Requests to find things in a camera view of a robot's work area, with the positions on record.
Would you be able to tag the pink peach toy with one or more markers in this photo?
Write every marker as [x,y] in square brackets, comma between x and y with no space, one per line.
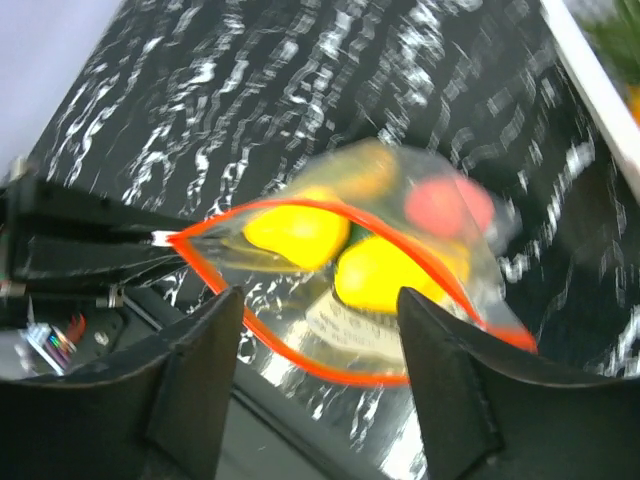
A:
[449,205]

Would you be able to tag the green avocado toy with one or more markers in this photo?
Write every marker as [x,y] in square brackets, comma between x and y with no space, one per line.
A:
[357,234]

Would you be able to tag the orange pineapple toy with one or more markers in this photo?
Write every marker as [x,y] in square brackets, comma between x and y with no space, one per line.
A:
[615,37]

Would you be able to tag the yellow orange papaya toy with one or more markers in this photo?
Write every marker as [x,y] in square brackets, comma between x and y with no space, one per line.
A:
[362,172]

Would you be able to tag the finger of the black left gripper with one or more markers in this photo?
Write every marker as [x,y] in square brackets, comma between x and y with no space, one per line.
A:
[65,240]

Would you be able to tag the white plastic basket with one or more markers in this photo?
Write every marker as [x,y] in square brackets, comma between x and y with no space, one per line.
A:
[605,105]

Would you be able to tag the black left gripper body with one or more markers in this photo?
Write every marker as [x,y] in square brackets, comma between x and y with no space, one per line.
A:
[54,328]

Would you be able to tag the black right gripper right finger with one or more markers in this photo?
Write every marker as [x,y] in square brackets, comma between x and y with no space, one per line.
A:
[488,410]

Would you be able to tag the clear zip top bag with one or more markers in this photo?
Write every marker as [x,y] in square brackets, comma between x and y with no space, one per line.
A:
[297,314]

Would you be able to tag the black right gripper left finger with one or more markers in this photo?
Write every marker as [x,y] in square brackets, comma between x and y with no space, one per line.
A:
[166,395]

